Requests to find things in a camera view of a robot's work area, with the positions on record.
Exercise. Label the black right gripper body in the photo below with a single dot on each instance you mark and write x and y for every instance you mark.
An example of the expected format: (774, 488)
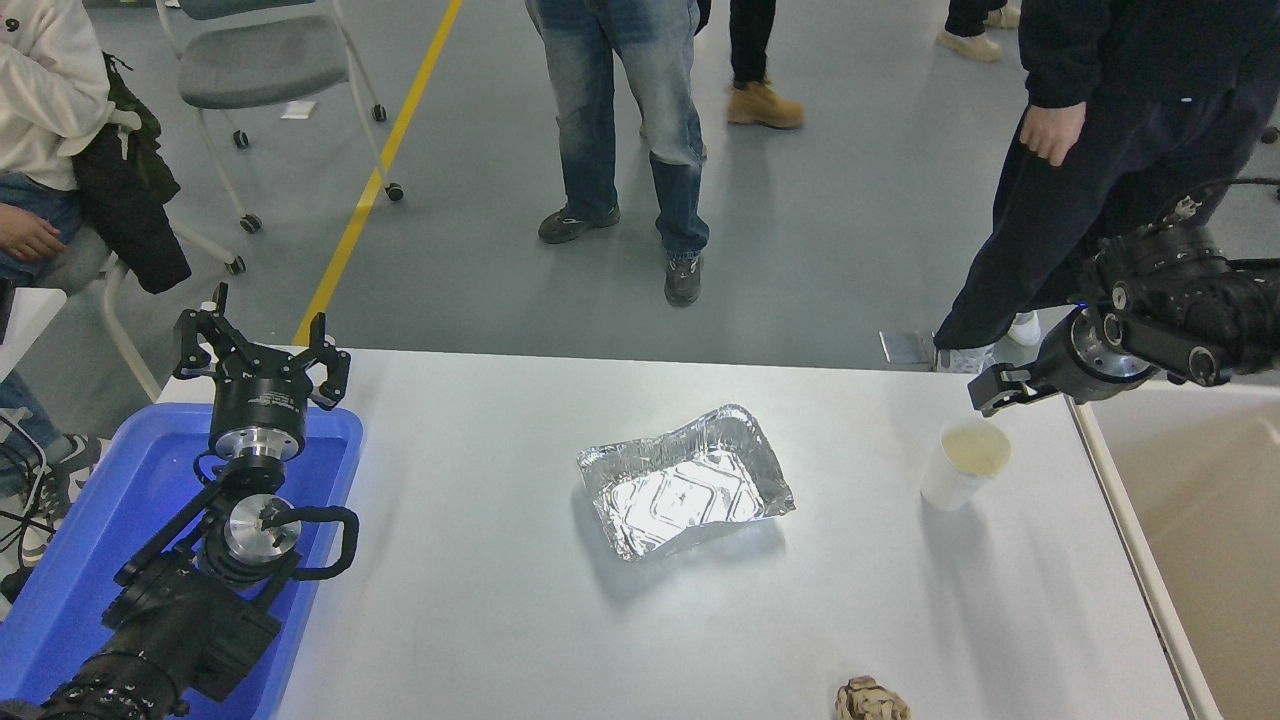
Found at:
(1055, 372)

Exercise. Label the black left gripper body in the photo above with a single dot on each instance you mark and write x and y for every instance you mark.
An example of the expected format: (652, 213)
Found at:
(258, 400)

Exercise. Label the white paper cup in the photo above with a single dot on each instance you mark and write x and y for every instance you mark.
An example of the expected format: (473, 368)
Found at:
(960, 470)

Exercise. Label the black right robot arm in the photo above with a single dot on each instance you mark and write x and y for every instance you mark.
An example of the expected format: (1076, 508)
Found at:
(1190, 300)

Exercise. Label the seated person's hand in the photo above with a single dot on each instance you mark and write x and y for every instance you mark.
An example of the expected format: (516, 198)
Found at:
(25, 235)

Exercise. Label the standing person's hand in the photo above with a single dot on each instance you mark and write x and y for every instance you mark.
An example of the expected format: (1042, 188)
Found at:
(1050, 132)

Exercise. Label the grey floor plate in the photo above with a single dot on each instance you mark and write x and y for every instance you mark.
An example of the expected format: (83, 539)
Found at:
(908, 348)

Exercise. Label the white-framed chair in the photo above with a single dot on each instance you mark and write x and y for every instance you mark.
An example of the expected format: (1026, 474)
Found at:
(125, 330)

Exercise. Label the blue plastic tray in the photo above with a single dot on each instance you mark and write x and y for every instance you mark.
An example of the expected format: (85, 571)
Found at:
(120, 480)

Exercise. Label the dark jacket on chair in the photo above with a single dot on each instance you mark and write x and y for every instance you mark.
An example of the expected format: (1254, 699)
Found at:
(125, 210)

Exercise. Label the large pale bin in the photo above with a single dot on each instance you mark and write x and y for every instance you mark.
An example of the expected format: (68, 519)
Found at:
(1210, 520)

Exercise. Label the standing person in dark clothes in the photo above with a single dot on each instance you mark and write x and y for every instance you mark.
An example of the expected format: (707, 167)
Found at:
(1110, 120)

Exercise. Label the grey wheeled chair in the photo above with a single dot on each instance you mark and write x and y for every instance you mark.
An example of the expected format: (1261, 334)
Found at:
(260, 65)

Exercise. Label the seated person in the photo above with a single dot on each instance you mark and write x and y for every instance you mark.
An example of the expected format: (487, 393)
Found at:
(45, 90)

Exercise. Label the silver foil tray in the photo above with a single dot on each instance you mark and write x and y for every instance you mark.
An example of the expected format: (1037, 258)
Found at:
(680, 485)

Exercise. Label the crumpled tan paper ball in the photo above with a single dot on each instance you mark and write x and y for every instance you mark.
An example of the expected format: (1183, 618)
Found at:
(872, 702)

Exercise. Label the person with beige shoes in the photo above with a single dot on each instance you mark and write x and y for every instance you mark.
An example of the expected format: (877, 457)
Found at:
(970, 40)

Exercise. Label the person with tan boots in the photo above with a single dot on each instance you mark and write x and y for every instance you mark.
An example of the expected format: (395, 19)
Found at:
(760, 100)

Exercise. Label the standing person in jeans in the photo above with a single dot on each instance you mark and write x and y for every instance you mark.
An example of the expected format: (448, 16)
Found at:
(610, 100)

